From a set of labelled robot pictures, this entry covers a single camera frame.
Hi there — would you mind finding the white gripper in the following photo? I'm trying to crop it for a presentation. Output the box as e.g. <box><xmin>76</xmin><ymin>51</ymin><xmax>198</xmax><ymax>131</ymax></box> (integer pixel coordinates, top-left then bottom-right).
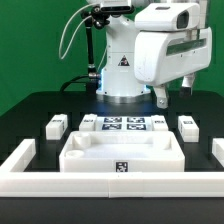
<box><xmin>134</xmin><ymin>28</ymin><xmax>212</xmax><ymax>109</ymax></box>

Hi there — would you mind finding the white desk top tray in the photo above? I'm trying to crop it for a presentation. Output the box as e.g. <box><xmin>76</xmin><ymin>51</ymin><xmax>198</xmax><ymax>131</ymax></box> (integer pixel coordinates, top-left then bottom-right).
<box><xmin>59</xmin><ymin>131</ymin><xmax>185</xmax><ymax>173</ymax></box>

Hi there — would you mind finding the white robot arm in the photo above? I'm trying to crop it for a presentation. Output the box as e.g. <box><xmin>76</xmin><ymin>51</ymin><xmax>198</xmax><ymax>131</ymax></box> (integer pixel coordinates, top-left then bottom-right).
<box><xmin>86</xmin><ymin>0</ymin><xmax>212</xmax><ymax>109</ymax></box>

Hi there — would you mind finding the marker tag sheet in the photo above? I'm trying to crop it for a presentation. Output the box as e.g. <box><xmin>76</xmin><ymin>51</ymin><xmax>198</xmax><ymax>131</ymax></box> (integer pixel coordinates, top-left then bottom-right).
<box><xmin>96</xmin><ymin>116</ymin><xmax>152</xmax><ymax>131</ymax></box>

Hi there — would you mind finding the white U-shaped fence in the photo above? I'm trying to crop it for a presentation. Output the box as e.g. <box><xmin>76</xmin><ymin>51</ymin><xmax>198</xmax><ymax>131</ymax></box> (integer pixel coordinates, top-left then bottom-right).
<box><xmin>0</xmin><ymin>139</ymin><xmax>224</xmax><ymax>198</ymax></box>

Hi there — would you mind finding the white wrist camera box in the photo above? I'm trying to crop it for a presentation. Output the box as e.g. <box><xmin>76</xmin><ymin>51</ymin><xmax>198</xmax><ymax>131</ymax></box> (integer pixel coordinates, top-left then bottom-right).
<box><xmin>135</xmin><ymin>3</ymin><xmax>200</xmax><ymax>32</ymax></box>

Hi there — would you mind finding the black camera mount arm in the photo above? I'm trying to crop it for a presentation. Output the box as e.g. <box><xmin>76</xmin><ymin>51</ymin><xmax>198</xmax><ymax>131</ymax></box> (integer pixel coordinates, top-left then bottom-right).
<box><xmin>81</xmin><ymin>3</ymin><xmax>140</xmax><ymax>98</ymax></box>

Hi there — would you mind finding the white cable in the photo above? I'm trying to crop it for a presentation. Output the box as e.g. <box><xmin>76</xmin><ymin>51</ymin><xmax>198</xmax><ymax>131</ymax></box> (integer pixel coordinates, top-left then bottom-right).
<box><xmin>58</xmin><ymin>2</ymin><xmax>101</xmax><ymax>61</ymax></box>

